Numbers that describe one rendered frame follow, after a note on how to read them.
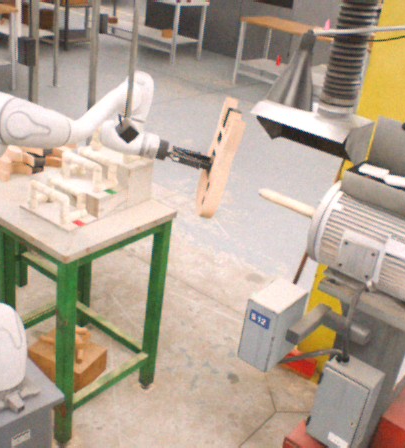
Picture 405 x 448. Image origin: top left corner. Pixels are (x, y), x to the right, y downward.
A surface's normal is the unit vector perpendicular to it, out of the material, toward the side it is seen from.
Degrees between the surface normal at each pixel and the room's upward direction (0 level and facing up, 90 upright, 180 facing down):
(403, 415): 0
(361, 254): 90
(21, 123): 72
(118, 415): 0
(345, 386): 90
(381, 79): 90
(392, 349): 90
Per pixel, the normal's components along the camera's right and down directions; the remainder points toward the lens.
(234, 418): 0.13, -0.88
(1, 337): 0.51, 0.13
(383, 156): -0.62, 0.30
